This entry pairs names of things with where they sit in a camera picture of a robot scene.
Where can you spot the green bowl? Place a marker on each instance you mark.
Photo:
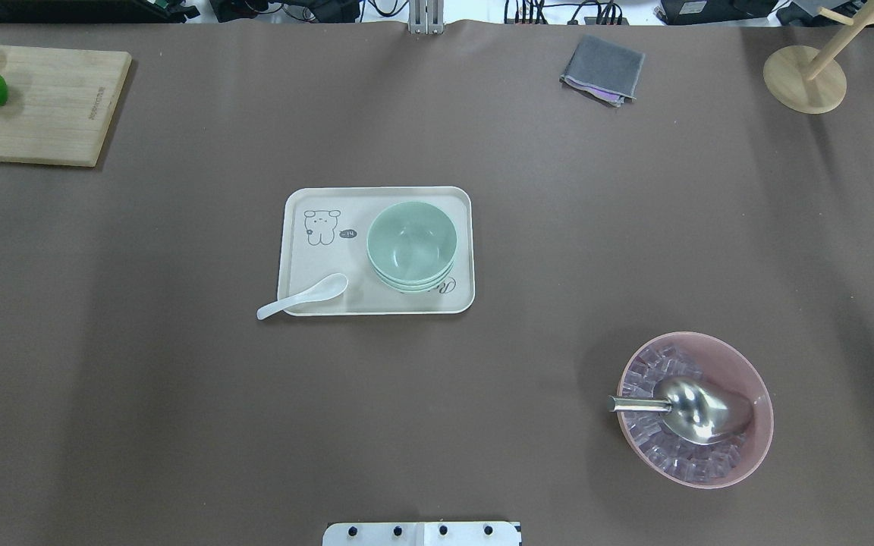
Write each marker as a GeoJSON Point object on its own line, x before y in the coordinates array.
{"type": "Point", "coordinates": [445, 270]}
{"type": "Point", "coordinates": [412, 288]}
{"type": "Point", "coordinates": [412, 240]}

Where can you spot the green bowl on tray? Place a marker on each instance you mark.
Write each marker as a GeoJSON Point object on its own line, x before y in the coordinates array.
{"type": "Point", "coordinates": [412, 288]}

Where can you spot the white ceramic spoon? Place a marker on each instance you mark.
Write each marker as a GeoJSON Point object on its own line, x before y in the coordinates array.
{"type": "Point", "coordinates": [326, 289]}

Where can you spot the cream serving tray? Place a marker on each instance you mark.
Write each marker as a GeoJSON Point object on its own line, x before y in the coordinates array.
{"type": "Point", "coordinates": [324, 232]}

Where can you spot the grey folded cloth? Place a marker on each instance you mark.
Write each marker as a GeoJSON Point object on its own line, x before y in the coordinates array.
{"type": "Point", "coordinates": [606, 71]}

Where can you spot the pink bowl with ice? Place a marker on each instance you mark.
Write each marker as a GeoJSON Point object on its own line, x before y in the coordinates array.
{"type": "Point", "coordinates": [705, 358]}

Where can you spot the metal scoop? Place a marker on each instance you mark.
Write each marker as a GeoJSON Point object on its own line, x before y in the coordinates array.
{"type": "Point", "coordinates": [697, 411]}

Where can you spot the wooden cutting board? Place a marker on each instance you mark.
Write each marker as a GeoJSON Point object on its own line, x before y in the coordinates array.
{"type": "Point", "coordinates": [61, 103]}

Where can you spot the wooden mug tree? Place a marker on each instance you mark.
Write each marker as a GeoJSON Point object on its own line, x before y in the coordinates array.
{"type": "Point", "coordinates": [809, 80]}

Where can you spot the white camera pillar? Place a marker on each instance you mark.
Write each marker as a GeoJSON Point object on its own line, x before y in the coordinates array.
{"type": "Point", "coordinates": [424, 533]}

